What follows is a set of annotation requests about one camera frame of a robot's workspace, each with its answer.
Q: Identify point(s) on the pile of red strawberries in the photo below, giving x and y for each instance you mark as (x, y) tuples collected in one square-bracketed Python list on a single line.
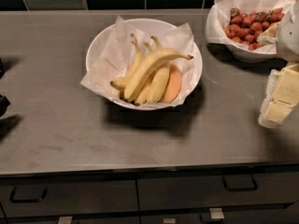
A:
[(244, 28)]

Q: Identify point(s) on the small lower yellow banana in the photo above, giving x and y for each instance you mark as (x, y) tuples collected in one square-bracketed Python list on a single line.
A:
[(141, 98)]

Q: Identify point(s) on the white strawberry bowl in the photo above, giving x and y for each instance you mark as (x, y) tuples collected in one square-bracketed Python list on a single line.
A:
[(217, 19)]

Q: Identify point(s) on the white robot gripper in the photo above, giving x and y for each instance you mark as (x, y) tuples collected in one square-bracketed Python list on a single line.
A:
[(289, 36)]

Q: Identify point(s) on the orange-tinted right banana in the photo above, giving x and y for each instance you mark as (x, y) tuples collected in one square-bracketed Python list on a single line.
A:
[(173, 85)]

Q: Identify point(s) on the right drawer front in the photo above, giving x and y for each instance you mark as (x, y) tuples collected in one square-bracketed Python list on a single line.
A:
[(208, 191)]

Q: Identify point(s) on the lower drawer black handle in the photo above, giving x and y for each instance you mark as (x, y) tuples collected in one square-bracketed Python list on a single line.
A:
[(206, 218)]

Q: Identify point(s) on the right black drawer handle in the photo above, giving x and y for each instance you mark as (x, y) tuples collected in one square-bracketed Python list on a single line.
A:
[(239, 183)]

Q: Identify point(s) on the left black drawer handle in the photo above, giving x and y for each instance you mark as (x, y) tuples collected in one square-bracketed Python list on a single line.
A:
[(28, 194)]

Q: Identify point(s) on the paper liner under strawberries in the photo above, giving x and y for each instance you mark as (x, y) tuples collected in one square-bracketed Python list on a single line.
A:
[(247, 6)]

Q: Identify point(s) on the left drawer front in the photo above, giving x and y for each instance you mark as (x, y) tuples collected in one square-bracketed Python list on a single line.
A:
[(81, 198)]

